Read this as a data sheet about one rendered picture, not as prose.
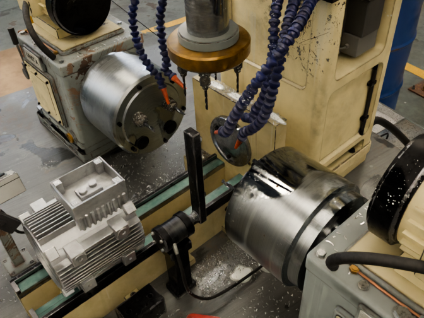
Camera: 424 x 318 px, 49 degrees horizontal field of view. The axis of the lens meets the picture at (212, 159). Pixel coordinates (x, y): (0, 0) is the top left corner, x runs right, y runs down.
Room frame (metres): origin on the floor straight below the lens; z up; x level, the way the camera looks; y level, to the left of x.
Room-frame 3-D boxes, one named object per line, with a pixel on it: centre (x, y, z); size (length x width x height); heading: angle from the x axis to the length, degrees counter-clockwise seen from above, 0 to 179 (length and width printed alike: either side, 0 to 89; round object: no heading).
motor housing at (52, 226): (0.67, 0.29, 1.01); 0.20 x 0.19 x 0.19; 128
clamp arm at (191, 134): (0.71, 0.04, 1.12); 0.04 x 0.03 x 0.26; 129
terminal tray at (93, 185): (0.70, 0.26, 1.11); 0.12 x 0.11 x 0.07; 128
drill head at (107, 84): (1.17, 0.25, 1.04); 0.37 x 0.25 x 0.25; 39
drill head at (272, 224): (0.64, -0.19, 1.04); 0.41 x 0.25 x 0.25; 39
